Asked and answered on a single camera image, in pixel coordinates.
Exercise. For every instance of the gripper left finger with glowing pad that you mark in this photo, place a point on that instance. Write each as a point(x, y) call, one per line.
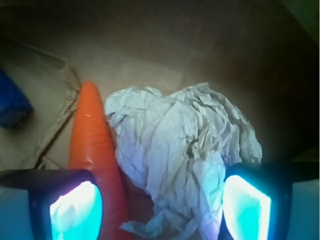
point(61, 204)

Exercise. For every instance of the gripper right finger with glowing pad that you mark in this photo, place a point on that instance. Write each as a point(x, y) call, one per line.
point(272, 201)

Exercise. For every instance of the orange toy carrot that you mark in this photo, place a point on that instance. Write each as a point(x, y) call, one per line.
point(91, 148)

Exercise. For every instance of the blue sponge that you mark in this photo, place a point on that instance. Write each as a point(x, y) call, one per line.
point(14, 105)

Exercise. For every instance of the crumpled white paper ball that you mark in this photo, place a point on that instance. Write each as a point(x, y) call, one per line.
point(177, 149)

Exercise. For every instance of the brown paper bag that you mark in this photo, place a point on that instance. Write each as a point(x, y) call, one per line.
point(255, 52)

